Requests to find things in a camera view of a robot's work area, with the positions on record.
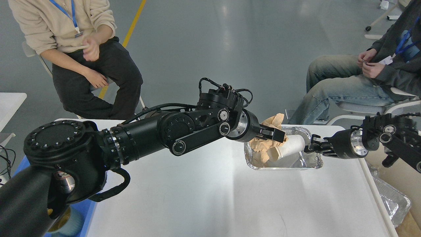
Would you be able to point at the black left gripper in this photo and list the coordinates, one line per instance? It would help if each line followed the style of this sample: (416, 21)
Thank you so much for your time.
(248, 127)

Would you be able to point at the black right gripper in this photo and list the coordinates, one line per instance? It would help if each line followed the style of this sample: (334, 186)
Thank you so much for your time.
(345, 144)

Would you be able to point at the brown paper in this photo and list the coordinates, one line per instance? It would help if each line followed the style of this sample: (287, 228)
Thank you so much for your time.
(260, 146)

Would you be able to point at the aluminium foil tray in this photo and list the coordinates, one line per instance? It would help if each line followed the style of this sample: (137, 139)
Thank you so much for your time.
(297, 161)

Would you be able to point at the white paper cup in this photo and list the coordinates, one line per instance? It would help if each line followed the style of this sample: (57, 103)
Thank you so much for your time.
(294, 144)

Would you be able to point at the dark green mug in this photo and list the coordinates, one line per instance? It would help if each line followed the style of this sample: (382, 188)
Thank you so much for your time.
(69, 225)

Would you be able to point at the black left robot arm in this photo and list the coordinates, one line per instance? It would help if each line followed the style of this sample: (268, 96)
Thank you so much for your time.
(71, 161)

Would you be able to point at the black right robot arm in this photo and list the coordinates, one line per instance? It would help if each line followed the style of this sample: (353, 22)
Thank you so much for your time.
(398, 134)

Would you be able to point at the metal floor plate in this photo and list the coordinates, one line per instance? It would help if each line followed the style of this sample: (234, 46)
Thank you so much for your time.
(289, 113)

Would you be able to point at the person in dark hoodie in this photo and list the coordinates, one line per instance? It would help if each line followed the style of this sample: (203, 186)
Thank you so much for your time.
(393, 61)

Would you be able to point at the white chair of right person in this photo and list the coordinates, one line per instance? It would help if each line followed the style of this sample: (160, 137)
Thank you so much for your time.
(360, 111)

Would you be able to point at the foil tray in bin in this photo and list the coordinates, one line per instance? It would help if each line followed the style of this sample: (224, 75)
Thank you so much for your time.
(396, 203)

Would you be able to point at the white chair base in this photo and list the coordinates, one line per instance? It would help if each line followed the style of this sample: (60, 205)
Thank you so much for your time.
(390, 14)

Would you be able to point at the person in beige sweater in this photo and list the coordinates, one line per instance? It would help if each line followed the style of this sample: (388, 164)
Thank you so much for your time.
(93, 74)

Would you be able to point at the blue plastic tray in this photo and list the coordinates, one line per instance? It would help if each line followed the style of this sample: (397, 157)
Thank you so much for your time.
(86, 207)

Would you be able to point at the white side table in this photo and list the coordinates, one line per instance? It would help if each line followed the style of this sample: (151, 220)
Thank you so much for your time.
(9, 104)

